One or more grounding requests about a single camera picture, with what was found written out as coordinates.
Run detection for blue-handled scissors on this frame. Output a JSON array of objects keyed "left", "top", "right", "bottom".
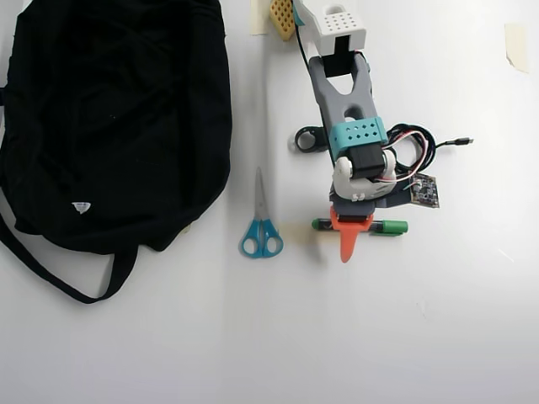
[{"left": 239, "top": 167, "right": 285, "bottom": 258}]

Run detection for torn beige masking tape strip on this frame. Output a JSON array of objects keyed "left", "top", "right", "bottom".
[{"left": 504, "top": 23, "right": 530, "bottom": 75}]

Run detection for red white black servo wire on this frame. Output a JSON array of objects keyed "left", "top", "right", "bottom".
[{"left": 381, "top": 130, "right": 435, "bottom": 186}]

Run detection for green marker with black barrel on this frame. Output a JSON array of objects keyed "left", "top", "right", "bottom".
[{"left": 311, "top": 217, "right": 409, "bottom": 237}]

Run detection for yellow perforated robot base part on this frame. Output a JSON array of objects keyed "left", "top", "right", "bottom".
[{"left": 269, "top": 0, "right": 296, "bottom": 43}]

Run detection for black fabric bag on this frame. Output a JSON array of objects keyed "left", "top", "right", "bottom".
[{"left": 0, "top": 0, "right": 234, "bottom": 305}]

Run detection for black plastic ring clip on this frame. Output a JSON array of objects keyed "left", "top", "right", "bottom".
[{"left": 294, "top": 125, "right": 325, "bottom": 153}]

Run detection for bare camera circuit board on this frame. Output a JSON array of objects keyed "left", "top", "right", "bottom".
[{"left": 407, "top": 173, "right": 442, "bottom": 210}]

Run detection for long beige masking tape strip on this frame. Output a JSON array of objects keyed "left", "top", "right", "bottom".
[{"left": 280, "top": 222, "right": 338, "bottom": 246}]

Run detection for thin black camera cable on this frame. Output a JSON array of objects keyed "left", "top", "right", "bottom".
[{"left": 293, "top": 20, "right": 312, "bottom": 71}]

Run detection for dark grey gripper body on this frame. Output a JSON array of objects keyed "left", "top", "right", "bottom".
[{"left": 329, "top": 189, "right": 416, "bottom": 219}]

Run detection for coiled black USB cable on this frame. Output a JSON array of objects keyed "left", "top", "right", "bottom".
[{"left": 387, "top": 122, "right": 475, "bottom": 176}]

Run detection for narrow beige masking tape strip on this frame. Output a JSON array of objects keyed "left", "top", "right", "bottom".
[{"left": 251, "top": 0, "right": 270, "bottom": 35}]

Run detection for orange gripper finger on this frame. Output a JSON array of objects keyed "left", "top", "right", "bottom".
[{"left": 329, "top": 209, "right": 376, "bottom": 264}]

